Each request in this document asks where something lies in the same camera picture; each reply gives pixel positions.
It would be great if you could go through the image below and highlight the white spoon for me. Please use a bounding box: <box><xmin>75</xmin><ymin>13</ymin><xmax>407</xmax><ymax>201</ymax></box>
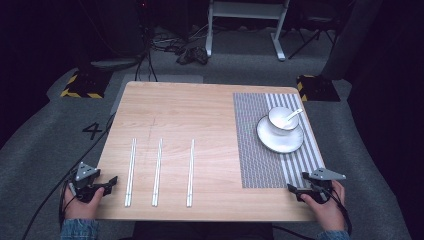
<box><xmin>282</xmin><ymin>108</ymin><xmax>304</xmax><ymax>124</ymax></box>

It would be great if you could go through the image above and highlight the dark bundle of floor cables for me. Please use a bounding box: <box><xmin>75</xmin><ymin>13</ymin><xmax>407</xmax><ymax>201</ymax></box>
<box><xmin>150</xmin><ymin>31</ymin><xmax>210</xmax><ymax>66</ymax></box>

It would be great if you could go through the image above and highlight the white metal stand frame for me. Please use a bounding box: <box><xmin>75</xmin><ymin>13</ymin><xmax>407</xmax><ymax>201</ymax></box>
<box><xmin>205</xmin><ymin>0</ymin><xmax>292</xmax><ymax>62</ymax></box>

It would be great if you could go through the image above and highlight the white round plate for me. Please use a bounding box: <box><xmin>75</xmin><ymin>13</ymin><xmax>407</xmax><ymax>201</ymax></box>
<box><xmin>256</xmin><ymin>114</ymin><xmax>305</xmax><ymax>154</ymax></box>

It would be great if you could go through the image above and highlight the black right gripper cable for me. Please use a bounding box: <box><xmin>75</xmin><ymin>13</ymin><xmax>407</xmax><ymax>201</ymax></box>
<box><xmin>313</xmin><ymin>183</ymin><xmax>354</xmax><ymax>237</ymax></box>

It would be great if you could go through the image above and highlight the white bowl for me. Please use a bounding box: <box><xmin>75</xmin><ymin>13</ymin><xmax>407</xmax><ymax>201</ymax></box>
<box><xmin>267</xmin><ymin>106</ymin><xmax>300</xmax><ymax>136</ymax></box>

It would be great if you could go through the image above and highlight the black yellow striped stand base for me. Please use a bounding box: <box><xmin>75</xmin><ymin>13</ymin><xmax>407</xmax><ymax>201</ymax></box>
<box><xmin>296</xmin><ymin>74</ymin><xmax>342</xmax><ymax>103</ymax></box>
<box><xmin>60</xmin><ymin>69</ymin><xmax>114</xmax><ymax>100</ymax></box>

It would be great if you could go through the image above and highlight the grey curtain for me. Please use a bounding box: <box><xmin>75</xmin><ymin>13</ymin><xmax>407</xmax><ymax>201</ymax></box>
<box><xmin>320</xmin><ymin>0</ymin><xmax>384</xmax><ymax>81</ymax></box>

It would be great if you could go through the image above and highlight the grey striped woven placemat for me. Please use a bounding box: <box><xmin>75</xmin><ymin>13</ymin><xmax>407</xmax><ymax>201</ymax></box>
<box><xmin>232</xmin><ymin>92</ymin><xmax>326</xmax><ymax>190</ymax></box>

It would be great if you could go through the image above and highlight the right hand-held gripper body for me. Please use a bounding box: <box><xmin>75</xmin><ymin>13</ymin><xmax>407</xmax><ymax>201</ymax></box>
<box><xmin>301</xmin><ymin>167</ymin><xmax>347</xmax><ymax>205</ymax></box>

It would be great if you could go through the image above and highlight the person's right hand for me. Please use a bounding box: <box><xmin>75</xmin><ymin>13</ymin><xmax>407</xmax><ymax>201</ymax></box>
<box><xmin>299</xmin><ymin>179</ymin><xmax>346</xmax><ymax>232</ymax></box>

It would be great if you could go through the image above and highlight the person's left hand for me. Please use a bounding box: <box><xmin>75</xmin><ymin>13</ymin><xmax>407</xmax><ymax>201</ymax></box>
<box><xmin>63</xmin><ymin>186</ymin><xmax>106</xmax><ymax>221</ymax></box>

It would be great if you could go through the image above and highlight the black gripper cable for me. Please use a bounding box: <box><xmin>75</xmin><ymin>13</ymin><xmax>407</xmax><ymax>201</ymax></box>
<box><xmin>20</xmin><ymin>112</ymin><xmax>117</xmax><ymax>240</ymax></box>
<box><xmin>313</xmin><ymin>183</ymin><xmax>354</xmax><ymax>237</ymax></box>

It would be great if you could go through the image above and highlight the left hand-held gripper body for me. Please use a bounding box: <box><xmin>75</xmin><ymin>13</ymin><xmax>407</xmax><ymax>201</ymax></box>
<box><xmin>68</xmin><ymin>162</ymin><xmax>113</xmax><ymax>204</ymax></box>

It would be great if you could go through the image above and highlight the black tripod stand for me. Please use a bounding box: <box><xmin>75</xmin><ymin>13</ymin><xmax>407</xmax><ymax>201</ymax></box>
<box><xmin>287</xmin><ymin>19</ymin><xmax>338</xmax><ymax>61</ymax></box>

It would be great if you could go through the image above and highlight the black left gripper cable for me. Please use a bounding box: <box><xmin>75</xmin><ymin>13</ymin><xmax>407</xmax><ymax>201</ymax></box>
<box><xmin>20</xmin><ymin>112</ymin><xmax>117</xmax><ymax>240</ymax></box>

